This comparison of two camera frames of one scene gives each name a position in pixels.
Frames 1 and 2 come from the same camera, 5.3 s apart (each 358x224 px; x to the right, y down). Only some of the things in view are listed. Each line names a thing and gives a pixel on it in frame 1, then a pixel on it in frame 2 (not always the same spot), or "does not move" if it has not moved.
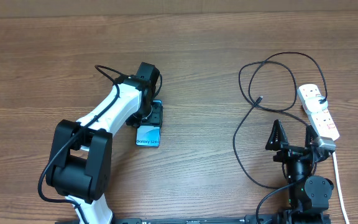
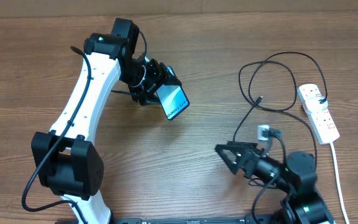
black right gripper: [288, 152] to [245, 156]
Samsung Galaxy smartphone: [148, 134] to [173, 98]
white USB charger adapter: [313, 104] does not move
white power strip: [322, 121] does not move
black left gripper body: [144, 113] to [146, 80]
